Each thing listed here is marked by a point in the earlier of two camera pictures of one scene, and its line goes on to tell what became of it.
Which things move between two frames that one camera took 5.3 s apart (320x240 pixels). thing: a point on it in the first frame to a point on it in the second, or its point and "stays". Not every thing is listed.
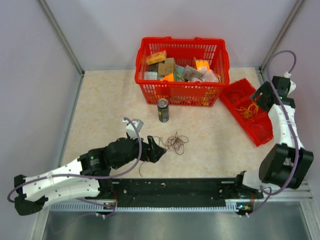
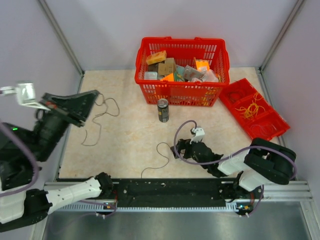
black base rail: x=150 y=191 stays
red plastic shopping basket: x=179 y=71 stays
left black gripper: x=155 y=152 to x=80 y=104
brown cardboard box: x=169 y=67 stays
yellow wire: x=250 y=111 stays
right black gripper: x=263 y=90 to x=183 y=144
